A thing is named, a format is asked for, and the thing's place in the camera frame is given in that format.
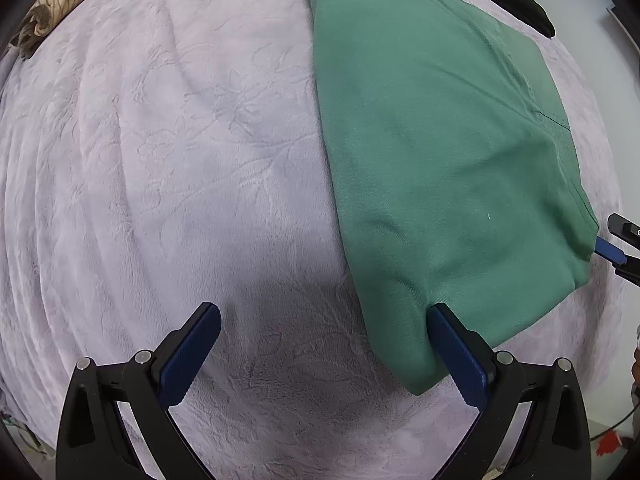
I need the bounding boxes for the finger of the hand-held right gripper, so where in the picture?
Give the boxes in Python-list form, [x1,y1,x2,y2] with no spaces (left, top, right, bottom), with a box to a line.
[607,213,640,248]
[594,237,640,288]

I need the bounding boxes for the thin black cable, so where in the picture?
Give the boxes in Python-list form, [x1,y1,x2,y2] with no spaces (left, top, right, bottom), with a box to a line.
[590,400,640,443]

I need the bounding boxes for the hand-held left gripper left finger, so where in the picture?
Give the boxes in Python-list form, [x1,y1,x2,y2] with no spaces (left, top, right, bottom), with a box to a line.
[56,301,222,480]

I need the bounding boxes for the green button-up shirt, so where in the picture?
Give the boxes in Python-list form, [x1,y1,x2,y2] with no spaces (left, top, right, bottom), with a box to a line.
[302,0,601,396]

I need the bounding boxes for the lavender plush blanket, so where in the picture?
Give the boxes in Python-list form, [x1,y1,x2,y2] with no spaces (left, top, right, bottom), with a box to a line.
[0,0,640,480]

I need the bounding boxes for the red scrap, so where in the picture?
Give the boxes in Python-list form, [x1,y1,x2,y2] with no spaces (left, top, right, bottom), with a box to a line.
[596,430,622,457]

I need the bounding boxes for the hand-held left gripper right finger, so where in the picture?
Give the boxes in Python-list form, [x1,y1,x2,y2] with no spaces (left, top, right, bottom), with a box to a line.
[425,302,591,480]

